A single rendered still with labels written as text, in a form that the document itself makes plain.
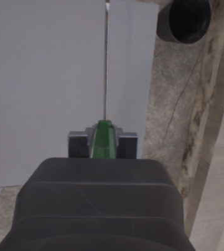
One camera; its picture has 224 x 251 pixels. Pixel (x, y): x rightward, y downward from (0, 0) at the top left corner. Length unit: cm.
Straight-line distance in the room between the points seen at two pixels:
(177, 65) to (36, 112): 158
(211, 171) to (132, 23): 174
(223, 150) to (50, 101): 177
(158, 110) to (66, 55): 155
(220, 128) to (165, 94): 53
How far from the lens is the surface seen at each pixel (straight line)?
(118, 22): 20
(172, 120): 181
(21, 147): 22
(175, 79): 173
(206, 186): 194
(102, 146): 16
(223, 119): 168
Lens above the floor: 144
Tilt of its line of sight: 66 degrees down
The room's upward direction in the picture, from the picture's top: 144 degrees clockwise
